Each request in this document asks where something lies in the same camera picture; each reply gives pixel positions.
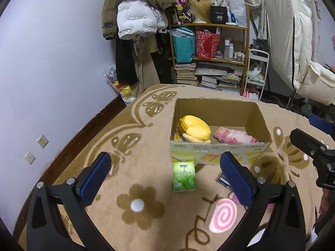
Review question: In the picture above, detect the plastic bag with toys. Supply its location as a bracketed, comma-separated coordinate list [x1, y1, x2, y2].
[103, 64, 136, 105]

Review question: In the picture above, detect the white puffer jacket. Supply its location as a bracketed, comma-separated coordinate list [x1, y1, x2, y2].
[117, 0, 168, 40]

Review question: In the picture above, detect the beige floral carpet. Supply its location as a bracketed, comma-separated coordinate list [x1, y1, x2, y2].
[42, 85, 334, 250]

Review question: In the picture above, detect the dark small book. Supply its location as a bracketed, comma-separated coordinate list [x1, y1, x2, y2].
[216, 172, 231, 189]

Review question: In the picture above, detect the pink plush bear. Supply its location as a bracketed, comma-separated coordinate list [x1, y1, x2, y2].
[228, 192, 247, 210]

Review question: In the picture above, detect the black box with 40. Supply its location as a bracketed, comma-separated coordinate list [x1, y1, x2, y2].
[210, 6, 228, 25]

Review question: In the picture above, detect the blonde wig head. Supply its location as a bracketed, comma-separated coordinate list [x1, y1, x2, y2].
[189, 0, 212, 23]

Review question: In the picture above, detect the wooden bookshelf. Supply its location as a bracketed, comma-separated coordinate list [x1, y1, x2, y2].
[168, 4, 250, 93]

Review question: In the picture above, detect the cardboard box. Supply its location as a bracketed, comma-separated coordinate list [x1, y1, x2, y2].
[170, 99, 272, 165]

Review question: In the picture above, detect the cream padded chair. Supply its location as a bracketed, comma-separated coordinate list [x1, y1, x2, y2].
[265, 0, 334, 105]

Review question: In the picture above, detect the white trolley cart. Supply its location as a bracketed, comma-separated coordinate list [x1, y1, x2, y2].
[242, 48, 270, 101]

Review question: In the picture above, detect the wall socket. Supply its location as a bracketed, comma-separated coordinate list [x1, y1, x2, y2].
[24, 152, 36, 164]
[37, 134, 49, 148]

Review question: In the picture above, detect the pink swirl roll plush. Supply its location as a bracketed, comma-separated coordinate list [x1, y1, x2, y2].
[204, 198, 237, 233]

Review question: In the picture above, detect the teal bag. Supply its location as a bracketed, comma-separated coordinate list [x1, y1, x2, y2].
[169, 27, 196, 63]

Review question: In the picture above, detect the yellow plush toy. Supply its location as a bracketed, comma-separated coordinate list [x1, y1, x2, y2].
[174, 115, 211, 143]

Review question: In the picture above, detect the beige trench coat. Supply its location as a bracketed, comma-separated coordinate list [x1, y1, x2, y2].
[131, 35, 160, 96]

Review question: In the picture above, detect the red gift bag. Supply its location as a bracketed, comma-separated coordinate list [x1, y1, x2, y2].
[196, 31, 221, 60]

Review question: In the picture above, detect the pink cloth roll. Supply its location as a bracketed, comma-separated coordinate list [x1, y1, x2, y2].
[214, 127, 259, 144]

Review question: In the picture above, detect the green tissue pack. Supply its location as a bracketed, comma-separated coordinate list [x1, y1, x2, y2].
[173, 161, 197, 192]

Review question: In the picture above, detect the stack of books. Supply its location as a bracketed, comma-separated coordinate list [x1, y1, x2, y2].
[174, 63, 198, 86]

